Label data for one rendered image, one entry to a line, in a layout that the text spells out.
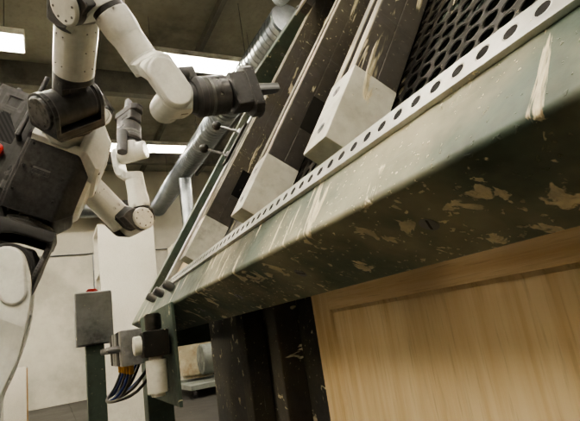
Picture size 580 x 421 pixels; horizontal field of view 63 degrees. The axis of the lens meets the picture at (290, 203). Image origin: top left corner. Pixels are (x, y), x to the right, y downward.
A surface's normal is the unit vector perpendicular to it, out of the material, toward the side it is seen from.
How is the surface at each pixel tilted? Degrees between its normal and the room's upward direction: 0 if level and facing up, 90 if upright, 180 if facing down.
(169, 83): 99
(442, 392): 90
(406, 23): 90
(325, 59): 90
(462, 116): 58
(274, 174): 90
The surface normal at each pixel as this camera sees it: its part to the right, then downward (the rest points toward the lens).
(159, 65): 0.47, -0.14
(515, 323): -0.90, 0.03
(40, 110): -0.51, 0.44
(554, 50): -0.84, -0.49
